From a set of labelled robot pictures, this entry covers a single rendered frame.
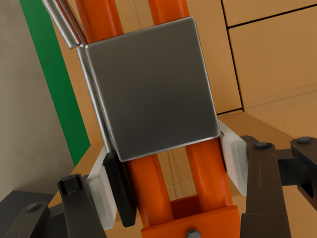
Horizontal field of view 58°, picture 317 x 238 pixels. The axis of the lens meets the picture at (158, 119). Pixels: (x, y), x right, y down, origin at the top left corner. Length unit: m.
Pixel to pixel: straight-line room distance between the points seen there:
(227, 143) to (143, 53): 0.07
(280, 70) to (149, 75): 0.63
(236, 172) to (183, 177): 0.26
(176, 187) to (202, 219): 0.21
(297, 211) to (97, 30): 0.31
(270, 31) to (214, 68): 0.16
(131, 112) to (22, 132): 1.26
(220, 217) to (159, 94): 0.08
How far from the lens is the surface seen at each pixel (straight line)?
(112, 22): 0.17
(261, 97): 0.76
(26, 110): 1.38
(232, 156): 0.16
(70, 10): 0.20
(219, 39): 0.73
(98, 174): 0.16
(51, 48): 1.32
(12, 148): 1.44
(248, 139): 0.18
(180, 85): 0.16
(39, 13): 1.34
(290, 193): 0.38
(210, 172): 0.18
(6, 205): 1.39
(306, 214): 0.40
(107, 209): 0.16
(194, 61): 0.16
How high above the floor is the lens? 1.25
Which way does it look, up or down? 79 degrees down
